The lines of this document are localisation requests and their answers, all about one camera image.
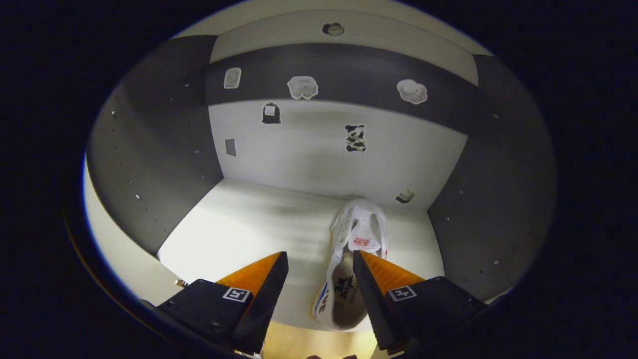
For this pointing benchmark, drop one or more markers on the white grey shoe cabinet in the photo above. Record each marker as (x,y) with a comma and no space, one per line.
(309,149)

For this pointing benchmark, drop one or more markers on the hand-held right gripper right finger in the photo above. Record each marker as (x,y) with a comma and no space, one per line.
(374,309)

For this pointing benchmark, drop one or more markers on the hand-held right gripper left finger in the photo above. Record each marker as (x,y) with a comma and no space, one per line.
(259,309)

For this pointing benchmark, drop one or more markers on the white shoe cabinet door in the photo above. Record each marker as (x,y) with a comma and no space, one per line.
(114,249)

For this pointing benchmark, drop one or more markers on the white canvas shoe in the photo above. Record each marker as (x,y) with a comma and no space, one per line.
(344,279)

